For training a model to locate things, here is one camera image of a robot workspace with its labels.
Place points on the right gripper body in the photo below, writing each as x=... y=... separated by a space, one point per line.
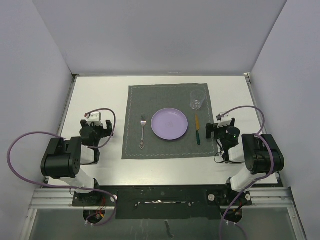
x=220 y=133

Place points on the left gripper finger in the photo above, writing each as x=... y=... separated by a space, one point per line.
x=83 y=123
x=109 y=129

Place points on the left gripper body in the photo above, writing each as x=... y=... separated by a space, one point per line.
x=99 y=132

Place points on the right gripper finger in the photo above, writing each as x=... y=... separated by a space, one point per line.
x=232 y=123
x=210 y=128

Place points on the green handled knife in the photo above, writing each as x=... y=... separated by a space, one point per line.
x=197 y=124

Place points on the clear drinking glass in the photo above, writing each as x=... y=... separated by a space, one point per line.
x=197 y=97

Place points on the silver fork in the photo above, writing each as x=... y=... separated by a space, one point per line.
x=143 y=123

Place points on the purple plate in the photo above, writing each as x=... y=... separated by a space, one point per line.
x=169 y=124

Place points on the grey cloth napkin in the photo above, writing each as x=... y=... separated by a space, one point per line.
x=147 y=100

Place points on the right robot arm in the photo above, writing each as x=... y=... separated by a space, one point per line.
x=260 y=154

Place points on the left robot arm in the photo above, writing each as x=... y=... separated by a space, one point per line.
x=63 y=158

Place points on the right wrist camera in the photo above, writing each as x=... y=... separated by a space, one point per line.
x=223 y=120

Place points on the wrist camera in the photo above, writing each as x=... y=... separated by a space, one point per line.
x=223 y=120
x=94 y=119

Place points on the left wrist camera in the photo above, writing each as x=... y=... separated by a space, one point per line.
x=94 y=119

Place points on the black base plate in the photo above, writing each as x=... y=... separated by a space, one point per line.
x=167 y=202

